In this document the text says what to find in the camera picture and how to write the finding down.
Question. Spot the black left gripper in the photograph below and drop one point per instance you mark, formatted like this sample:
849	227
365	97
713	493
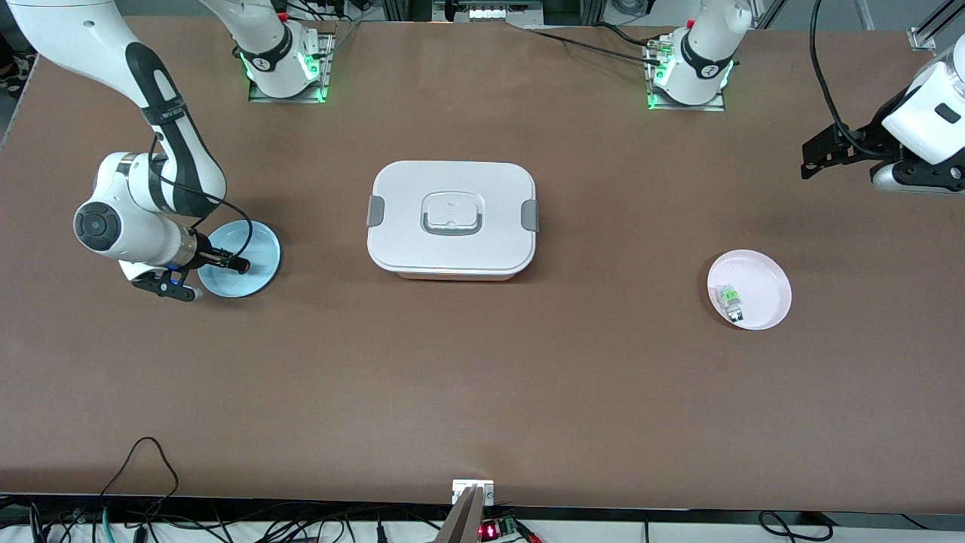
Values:
867	138

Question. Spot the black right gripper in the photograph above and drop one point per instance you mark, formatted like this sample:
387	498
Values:
210	256

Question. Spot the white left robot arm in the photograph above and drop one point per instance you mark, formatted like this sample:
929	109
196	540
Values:
705	53

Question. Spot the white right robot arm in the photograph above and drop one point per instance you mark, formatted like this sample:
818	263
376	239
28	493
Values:
113	219

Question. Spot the white lidded lunch box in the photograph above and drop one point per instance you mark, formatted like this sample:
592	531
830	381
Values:
452	249

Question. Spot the light blue plate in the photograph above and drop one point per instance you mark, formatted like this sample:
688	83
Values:
260	241

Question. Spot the pink plate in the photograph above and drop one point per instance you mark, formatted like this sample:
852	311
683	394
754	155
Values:
761	290

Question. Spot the circuit board with red light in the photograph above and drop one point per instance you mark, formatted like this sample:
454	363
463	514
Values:
499	527

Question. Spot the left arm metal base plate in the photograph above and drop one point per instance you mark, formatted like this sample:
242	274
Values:
716	105

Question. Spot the aluminium frame profile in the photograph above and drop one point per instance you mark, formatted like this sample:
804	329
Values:
931	34

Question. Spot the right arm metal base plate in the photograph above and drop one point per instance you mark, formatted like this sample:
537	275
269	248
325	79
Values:
326	68

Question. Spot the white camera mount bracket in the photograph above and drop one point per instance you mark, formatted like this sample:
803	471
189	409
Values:
464	489

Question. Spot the grey camera support bar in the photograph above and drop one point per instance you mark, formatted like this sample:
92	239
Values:
461	520

